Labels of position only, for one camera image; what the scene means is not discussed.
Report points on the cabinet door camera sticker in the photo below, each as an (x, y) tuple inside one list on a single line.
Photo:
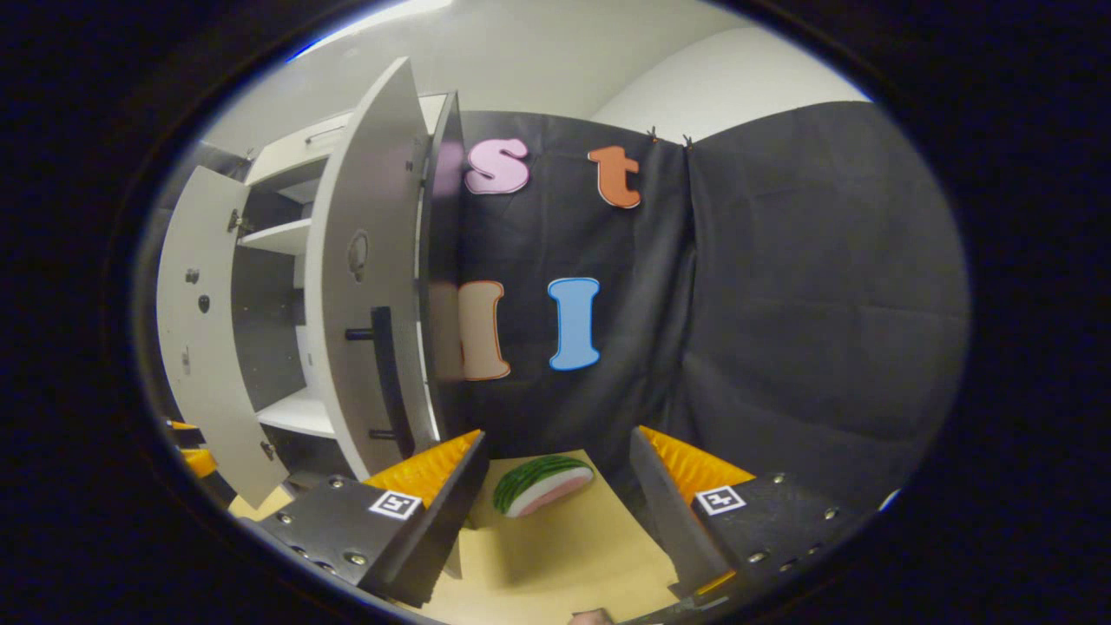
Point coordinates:
[(204, 347)]

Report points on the toy watermelon slice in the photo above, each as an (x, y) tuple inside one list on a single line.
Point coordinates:
[(542, 484)]

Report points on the white cabinet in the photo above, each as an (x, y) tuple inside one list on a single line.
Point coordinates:
[(278, 236)]

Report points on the cabinet door black cat sticker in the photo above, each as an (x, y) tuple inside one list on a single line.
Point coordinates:
[(364, 174)]

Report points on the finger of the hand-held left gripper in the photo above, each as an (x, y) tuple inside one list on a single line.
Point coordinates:
[(201, 463), (184, 429)]

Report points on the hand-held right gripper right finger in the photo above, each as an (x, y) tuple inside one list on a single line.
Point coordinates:
[(664, 503)]

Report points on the black backdrop cloth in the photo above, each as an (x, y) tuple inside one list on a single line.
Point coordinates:
[(781, 304)]

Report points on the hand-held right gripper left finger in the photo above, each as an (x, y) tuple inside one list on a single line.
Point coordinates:
[(451, 495)]

